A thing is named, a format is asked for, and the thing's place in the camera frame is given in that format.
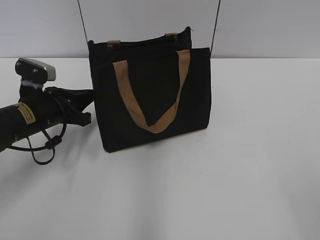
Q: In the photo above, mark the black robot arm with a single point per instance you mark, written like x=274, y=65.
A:
x=17, y=122

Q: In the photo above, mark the tan rear bag handle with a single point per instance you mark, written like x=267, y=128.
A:
x=168, y=37

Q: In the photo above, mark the black canvas tote bag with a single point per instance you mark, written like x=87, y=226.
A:
x=153, y=72

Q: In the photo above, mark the tan bag handle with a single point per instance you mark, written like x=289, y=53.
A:
x=168, y=37
x=122, y=77

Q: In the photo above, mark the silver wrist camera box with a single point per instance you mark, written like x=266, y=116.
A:
x=34, y=73

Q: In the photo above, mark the tan front bag handle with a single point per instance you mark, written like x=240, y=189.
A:
x=122, y=77

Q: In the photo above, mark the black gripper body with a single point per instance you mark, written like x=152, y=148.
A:
x=56, y=105

